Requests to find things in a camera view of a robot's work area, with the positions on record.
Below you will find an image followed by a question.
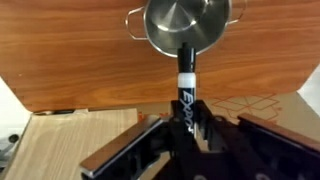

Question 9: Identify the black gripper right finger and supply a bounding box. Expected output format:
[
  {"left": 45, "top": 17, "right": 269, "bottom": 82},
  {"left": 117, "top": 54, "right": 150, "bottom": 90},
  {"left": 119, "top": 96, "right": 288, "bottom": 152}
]
[{"left": 213, "top": 114, "right": 320, "bottom": 180}]

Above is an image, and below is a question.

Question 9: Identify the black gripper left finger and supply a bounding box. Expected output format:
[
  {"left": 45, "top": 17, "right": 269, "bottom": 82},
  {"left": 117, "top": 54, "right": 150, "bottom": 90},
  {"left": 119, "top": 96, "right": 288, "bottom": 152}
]
[{"left": 79, "top": 115, "right": 171, "bottom": 180}]

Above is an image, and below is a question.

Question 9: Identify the black white dry-erase marker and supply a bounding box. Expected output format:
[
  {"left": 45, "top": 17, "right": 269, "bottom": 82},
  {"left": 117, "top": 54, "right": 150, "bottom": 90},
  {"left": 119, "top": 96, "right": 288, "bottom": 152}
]
[{"left": 177, "top": 42, "right": 196, "bottom": 136}]

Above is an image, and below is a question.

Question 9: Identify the small stainless steel pot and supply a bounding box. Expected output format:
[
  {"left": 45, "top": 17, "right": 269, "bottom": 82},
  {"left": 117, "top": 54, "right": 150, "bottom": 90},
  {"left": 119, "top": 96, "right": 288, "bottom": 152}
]
[{"left": 124, "top": 0, "right": 248, "bottom": 58}]

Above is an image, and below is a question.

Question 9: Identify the wooden board panel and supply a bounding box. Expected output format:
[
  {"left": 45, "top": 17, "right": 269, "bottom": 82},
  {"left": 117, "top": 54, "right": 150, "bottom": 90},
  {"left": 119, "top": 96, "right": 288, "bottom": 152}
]
[{"left": 1, "top": 108, "right": 137, "bottom": 180}]

